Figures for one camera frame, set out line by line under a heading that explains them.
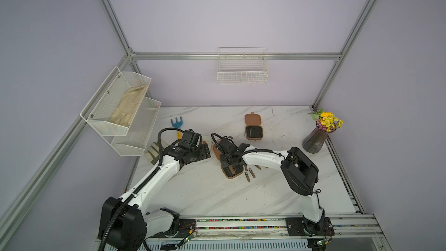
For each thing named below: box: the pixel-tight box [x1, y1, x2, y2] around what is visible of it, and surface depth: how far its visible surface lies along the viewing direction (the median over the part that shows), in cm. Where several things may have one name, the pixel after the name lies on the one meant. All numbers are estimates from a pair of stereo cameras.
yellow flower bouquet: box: [306, 108, 345, 132], surface depth 84 cm
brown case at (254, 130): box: [245, 111, 264, 142], surface depth 110 cm
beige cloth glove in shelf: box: [109, 83, 149, 127], surface depth 81 cm
